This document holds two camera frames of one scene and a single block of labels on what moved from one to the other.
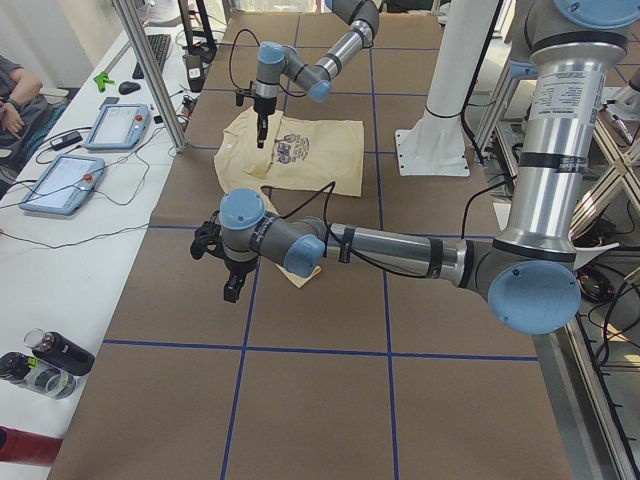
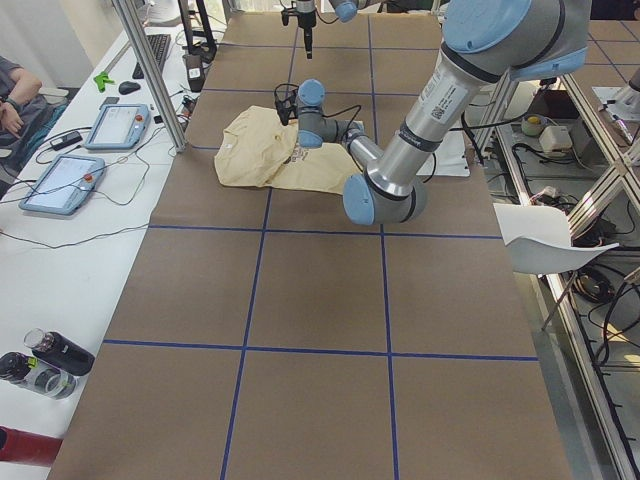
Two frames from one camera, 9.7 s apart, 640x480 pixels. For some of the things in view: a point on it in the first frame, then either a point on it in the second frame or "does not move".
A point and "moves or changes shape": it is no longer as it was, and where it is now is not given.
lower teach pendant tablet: (66, 185) does not move
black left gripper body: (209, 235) → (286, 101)
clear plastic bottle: (39, 376) does not move
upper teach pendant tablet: (118, 127) does not move
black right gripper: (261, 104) → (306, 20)
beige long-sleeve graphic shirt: (313, 154) moves or changes shape
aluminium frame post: (137, 37) does not move
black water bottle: (60, 351) does not move
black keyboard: (159, 44) does not move
